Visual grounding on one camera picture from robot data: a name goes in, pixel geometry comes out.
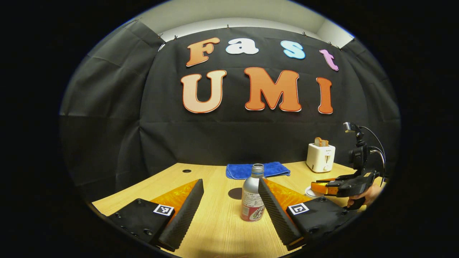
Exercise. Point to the silver water bottle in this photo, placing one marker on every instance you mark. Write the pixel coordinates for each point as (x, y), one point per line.
(252, 200)

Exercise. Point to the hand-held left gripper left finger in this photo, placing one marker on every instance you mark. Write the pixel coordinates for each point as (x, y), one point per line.
(186, 215)

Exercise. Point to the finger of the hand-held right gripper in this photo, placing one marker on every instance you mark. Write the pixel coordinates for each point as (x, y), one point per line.
(340, 177)
(322, 188)

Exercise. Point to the white toaster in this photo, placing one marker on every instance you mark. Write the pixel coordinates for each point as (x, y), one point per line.
(320, 157)

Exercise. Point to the blue towel cloth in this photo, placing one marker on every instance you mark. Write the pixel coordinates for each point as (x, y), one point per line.
(240, 171)

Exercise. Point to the white saucer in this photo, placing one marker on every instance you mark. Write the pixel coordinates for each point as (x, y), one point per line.
(309, 194)

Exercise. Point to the round brown coaster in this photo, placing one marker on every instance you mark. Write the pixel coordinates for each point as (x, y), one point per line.
(235, 193)

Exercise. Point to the black backdrop cloth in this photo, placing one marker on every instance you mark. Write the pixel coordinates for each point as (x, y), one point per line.
(233, 136)

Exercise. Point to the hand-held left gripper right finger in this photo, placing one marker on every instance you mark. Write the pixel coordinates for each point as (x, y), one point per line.
(274, 215)

